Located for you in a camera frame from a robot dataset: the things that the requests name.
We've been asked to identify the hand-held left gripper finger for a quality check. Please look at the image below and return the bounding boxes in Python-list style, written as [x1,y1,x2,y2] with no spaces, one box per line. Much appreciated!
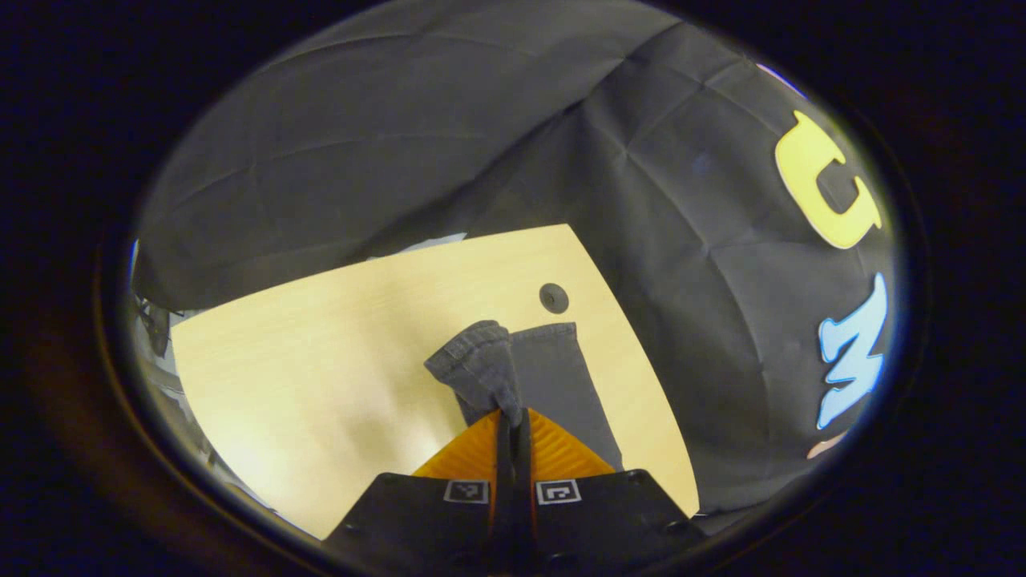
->
[325,409,514,567]
[513,407,708,563]

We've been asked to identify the black backdrop cloth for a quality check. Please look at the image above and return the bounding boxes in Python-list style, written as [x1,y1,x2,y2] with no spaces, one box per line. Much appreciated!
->
[132,0,903,515]

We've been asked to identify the dark grey jeans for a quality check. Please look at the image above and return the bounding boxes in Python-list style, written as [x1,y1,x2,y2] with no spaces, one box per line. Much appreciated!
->
[423,320,626,474]

